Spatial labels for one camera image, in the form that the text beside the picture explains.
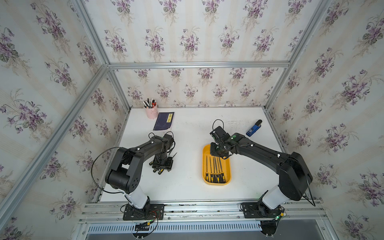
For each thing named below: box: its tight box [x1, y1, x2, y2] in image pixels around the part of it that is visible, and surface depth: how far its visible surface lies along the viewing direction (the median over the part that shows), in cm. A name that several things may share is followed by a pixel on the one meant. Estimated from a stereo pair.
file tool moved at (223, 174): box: [218, 156, 226, 184], surface depth 86 cm
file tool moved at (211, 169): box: [209, 156, 214, 183], surface depth 88 cm
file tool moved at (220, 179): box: [215, 157, 223, 184], surface depth 86 cm
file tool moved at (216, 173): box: [213, 156, 220, 183], surface depth 88 cm
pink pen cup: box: [145, 103, 159, 119], surface depth 110 cm
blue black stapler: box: [246, 119, 263, 137], surface depth 106 cm
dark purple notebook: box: [153, 112, 175, 131], surface depth 113 cm
